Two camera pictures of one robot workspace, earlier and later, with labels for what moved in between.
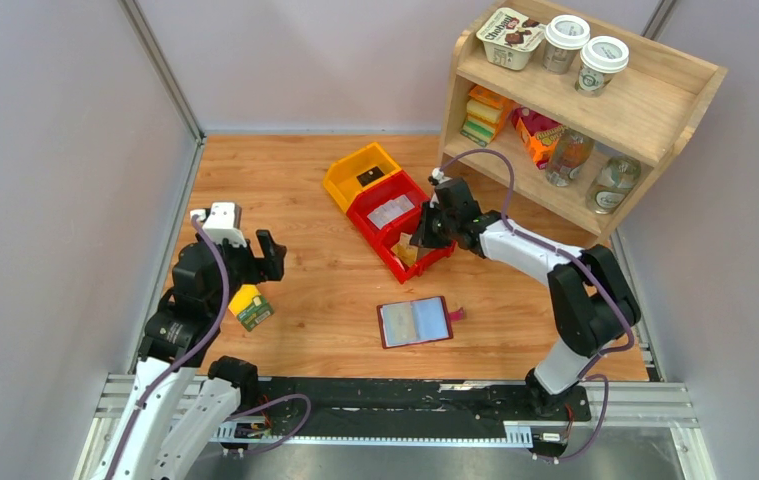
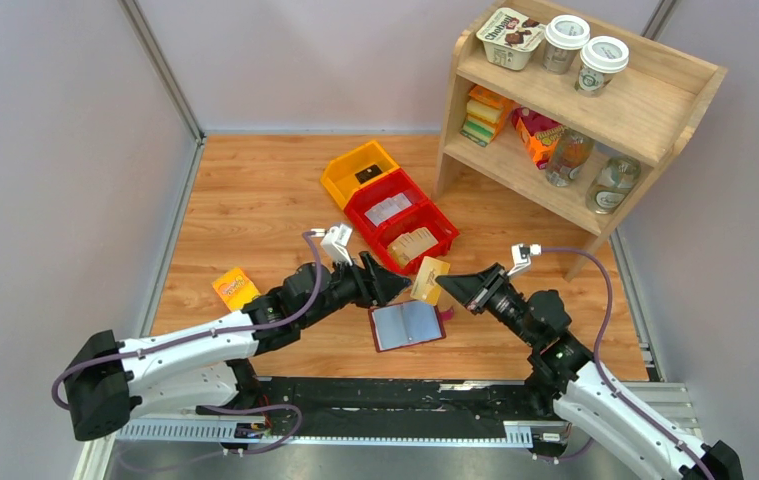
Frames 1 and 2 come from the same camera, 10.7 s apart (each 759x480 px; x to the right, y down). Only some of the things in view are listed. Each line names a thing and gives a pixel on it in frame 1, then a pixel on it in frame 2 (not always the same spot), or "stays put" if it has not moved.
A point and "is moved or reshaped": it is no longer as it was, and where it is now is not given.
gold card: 399,324 to 426,286
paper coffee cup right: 601,57 stays put
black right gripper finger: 425,233 to 465,287
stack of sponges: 486,112 stays put
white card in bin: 387,213 stays put
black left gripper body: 243,267 to 347,287
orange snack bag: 539,134 stays put
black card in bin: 369,176 stays put
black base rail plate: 398,406 stays put
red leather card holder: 416,321 is moved or reshaped
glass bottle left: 568,156 stays put
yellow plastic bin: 341,181 stays put
